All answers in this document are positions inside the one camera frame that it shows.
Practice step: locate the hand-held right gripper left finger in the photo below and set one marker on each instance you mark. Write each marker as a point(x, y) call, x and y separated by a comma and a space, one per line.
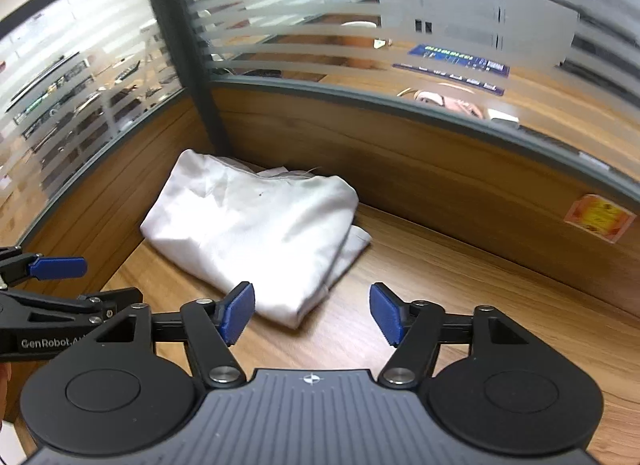
point(237, 315)

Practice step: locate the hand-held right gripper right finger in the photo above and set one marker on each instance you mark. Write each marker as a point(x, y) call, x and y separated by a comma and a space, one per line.
point(385, 315)

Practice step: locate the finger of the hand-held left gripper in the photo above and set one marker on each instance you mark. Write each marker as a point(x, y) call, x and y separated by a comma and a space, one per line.
point(120, 297)
point(57, 268)

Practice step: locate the white short-sleeved shirt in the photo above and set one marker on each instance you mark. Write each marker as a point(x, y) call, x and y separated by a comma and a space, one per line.
point(250, 225)

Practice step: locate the frosted striped glass partition panel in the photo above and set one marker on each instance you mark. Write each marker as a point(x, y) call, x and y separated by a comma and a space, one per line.
point(425, 5)
point(75, 70)

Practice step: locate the red and yellow sticker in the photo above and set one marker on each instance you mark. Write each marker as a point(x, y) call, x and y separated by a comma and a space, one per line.
point(599, 217)

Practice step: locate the blue printed placard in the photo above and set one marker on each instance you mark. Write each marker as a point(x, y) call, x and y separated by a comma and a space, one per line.
point(450, 65)

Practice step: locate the dark grey partition post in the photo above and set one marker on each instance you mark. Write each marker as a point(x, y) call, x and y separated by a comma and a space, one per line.
point(192, 55)

